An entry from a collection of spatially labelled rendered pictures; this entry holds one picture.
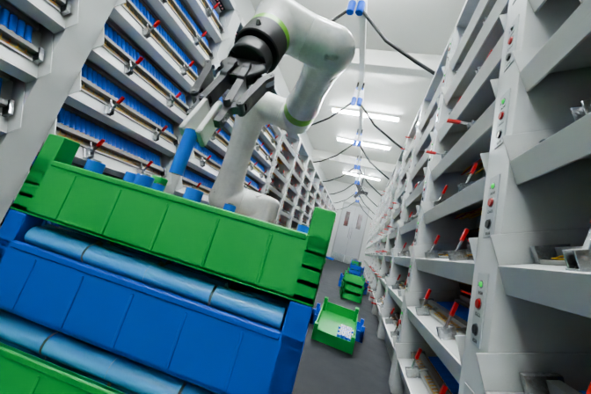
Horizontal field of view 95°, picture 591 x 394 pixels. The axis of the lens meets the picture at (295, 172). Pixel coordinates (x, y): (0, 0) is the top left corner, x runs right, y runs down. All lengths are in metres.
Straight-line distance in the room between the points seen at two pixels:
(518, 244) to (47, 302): 0.63
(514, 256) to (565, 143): 0.20
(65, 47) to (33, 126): 0.28
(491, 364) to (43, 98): 1.32
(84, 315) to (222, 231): 0.13
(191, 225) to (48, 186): 0.15
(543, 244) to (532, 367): 0.19
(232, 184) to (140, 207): 0.81
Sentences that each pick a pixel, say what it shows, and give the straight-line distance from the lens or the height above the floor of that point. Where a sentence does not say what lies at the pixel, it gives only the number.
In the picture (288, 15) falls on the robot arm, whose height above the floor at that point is 0.86.
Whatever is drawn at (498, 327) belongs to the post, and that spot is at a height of 0.40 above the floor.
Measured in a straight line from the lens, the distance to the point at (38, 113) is 1.22.
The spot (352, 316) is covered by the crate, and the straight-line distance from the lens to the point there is 1.79.
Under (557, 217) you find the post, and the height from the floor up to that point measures 0.60.
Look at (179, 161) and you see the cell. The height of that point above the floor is 0.50.
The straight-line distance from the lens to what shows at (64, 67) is 1.25.
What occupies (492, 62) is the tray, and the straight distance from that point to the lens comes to 0.96.
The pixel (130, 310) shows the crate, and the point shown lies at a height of 0.35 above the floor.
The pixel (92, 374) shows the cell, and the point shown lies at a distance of 0.33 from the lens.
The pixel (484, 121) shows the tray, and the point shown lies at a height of 0.85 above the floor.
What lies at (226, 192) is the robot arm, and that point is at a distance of 1.10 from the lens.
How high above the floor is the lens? 0.45
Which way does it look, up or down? 13 degrees up
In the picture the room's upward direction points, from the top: 16 degrees clockwise
